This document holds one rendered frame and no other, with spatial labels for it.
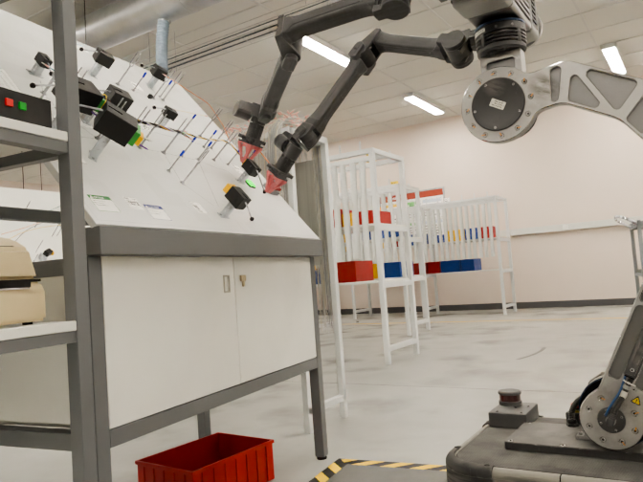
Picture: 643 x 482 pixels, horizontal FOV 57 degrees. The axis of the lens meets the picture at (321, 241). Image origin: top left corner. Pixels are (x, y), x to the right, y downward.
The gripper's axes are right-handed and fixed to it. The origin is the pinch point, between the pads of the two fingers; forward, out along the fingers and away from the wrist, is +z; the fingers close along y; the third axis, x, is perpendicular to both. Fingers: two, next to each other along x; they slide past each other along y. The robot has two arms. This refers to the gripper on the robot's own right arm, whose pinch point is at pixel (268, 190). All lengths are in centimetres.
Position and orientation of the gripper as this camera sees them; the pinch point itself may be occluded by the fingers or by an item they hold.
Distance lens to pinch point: 221.1
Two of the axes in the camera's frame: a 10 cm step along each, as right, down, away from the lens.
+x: 6.9, 5.7, -4.4
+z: -5.4, 8.2, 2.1
